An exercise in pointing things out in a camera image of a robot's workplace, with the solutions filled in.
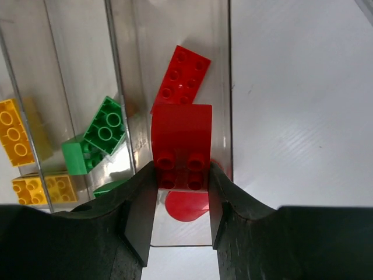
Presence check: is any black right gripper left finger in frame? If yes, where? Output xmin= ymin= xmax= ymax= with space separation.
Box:
xmin=1 ymin=162 xmax=158 ymax=279

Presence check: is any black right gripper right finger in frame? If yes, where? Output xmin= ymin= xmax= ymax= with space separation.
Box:
xmin=208 ymin=163 xmax=372 ymax=279

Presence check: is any green curved lego brick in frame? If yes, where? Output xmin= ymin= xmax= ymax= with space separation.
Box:
xmin=93 ymin=179 xmax=128 ymax=198

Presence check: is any red round lego brick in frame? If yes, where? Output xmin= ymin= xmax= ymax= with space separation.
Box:
xmin=164 ymin=159 xmax=231 ymax=223

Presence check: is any yellow black striped lego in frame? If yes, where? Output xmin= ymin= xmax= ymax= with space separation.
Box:
xmin=10 ymin=171 xmax=79 ymax=207

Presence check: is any small green lego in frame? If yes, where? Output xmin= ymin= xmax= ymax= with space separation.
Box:
xmin=83 ymin=96 xmax=126 ymax=155

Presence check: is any red curved lego brick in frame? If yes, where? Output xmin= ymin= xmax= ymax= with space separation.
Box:
xmin=151 ymin=104 xmax=213 ymax=193

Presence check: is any yellow lego brick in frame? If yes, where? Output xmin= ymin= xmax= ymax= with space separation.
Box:
xmin=0 ymin=96 xmax=55 ymax=167

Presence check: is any red rectangular lego brick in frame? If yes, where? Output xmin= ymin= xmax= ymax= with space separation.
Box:
xmin=152 ymin=45 xmax=211 ymax=108

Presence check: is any clear bin for yellow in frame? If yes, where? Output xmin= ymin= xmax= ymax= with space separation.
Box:
xmin=1 ymin=1 xmax=79 ymax=212

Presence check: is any clear bin for green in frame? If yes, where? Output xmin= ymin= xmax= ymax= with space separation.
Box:
xmin=43 ymin=0 xmax=138 ymax=205

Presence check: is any clear bin for red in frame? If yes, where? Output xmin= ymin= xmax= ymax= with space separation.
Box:
xmin=105 ymin=1 xmax=233 ymax=247

